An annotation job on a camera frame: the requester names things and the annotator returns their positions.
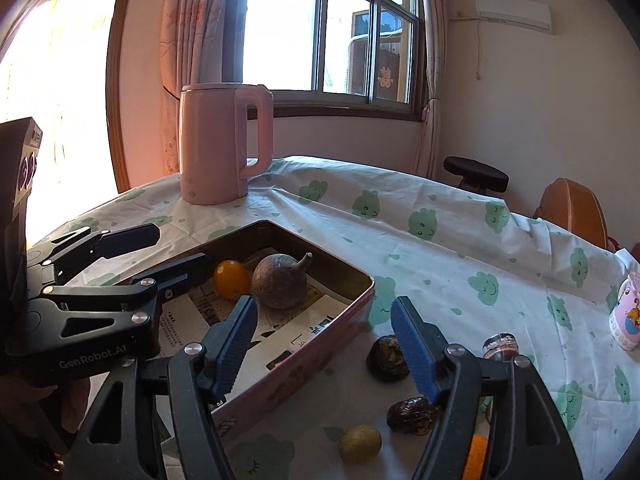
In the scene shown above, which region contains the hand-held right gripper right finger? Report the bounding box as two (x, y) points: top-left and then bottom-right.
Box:
(390, 296), (583, 480)

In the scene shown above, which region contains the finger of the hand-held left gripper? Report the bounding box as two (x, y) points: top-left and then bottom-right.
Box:
(27, 253), (210, 307)
(27, 223), (161, 286)

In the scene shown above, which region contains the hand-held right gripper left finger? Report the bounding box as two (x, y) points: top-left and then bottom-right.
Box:
(65, 296), (260, 480)

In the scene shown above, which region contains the pink metal tin box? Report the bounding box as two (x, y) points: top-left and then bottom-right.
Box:
(127, 219), (376, 431)

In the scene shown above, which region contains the orange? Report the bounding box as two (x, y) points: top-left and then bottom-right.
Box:
(213, 259), (251, 302)
(462, 435), (489, 480)

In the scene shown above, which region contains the brown round fruit with stem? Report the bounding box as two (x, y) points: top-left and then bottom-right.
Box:
(251, 252), (315, 309)

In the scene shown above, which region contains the printed paper sheet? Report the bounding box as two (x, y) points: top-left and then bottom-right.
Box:
(162, 247), (351, 406)

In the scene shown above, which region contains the white tablecloth with green clouds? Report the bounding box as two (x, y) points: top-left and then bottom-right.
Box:
(25, 155), (640, 480)

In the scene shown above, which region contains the yellow-green lemon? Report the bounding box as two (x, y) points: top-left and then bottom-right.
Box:
(339, 425), (383, 462)

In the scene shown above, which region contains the pink electric kettle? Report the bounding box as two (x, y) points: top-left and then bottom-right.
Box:
(179, 82), (275, 206)

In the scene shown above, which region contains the black round stool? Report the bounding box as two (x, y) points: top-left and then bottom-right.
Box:
(443, 156), (510, 193)

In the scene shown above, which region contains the pink floral curtain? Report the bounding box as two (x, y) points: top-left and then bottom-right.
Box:
(160, 0), (256, 176)

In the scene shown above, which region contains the brown leather chair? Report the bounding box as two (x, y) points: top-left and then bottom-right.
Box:
(532, 178), (612, 252)

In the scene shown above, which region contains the pink cartoon cup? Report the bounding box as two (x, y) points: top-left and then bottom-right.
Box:
(609, 271), (640, 352)

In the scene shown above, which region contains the sliding glass window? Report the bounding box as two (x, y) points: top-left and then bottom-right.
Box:
(220, 0), (426, 121)

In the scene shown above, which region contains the beige curtain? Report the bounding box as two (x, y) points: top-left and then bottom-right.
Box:
(412, 0), (456, 178)

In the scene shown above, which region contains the white air conditioner pipe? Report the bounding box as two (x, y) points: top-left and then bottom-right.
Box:
(475, 24), (487, 81)

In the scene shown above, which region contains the white air conditioner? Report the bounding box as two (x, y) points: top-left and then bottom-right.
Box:
(474, 0), (555, 36)

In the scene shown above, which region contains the wooden door frame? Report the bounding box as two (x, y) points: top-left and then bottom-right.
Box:
(105, 0), (146, 193)

